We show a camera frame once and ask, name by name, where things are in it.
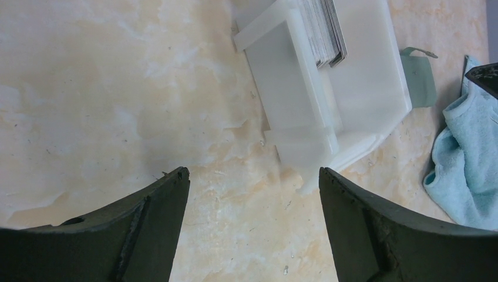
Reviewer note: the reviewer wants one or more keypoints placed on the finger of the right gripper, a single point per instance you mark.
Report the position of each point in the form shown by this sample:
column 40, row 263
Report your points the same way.
column 485, row 77

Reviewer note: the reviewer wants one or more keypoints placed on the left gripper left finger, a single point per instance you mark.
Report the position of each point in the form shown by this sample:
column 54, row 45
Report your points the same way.
column 132, row 239

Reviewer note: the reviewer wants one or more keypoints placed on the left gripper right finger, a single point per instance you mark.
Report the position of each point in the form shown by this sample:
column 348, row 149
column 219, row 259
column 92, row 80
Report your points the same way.
column 374, row 239

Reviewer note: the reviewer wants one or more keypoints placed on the translucent white plastic bin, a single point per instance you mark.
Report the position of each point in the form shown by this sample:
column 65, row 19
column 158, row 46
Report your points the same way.
column 324, row 117

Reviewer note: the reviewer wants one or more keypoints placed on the light blue towel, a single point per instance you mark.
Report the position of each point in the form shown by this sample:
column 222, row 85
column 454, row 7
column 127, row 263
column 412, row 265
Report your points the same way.
column 463, row 182

